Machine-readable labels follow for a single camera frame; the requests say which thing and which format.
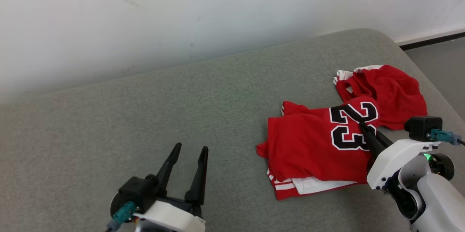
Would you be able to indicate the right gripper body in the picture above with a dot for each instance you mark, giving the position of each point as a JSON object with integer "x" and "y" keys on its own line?
{"x": 396, "y": 157}

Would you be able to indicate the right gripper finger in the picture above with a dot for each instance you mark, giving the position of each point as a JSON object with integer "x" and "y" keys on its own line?
{"x": 385, "y": 140}
{"x": 372, "y": 143}

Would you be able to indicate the grey fabric sofa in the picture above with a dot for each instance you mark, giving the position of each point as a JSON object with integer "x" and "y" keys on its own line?
{"x": 145, "y": 115}

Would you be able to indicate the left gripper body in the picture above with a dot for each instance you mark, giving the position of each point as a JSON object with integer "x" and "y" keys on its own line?
{"x": 170, "y": 217}

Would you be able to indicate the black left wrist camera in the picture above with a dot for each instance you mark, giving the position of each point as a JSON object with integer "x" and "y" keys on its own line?
{"x": 138, "y": 192}

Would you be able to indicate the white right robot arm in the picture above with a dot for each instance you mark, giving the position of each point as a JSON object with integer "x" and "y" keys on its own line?
{"x": 436, "y": 203}

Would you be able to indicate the red white basketball jersey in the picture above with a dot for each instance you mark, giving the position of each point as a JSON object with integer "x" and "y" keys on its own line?
{"x": 305, "y": 144}

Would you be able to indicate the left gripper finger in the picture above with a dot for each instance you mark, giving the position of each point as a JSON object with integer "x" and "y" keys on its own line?
{"x": 168, "y": 174}
{"x": 198, "y": 184}

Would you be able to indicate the red white-trimmed shorts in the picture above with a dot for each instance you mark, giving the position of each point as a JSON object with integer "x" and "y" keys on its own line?
{"x": 396, "y": 90}

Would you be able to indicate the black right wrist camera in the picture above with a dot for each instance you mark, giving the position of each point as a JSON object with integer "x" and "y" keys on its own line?
{"x": 423, "y": 128}

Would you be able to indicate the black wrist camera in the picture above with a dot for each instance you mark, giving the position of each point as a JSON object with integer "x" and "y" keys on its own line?
{"x": 423, "y": 128}
{"x": 138, "y": 192}

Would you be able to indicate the white wall baseboard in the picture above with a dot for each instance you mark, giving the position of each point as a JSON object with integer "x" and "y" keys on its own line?
{"x": 432, "y": 35}

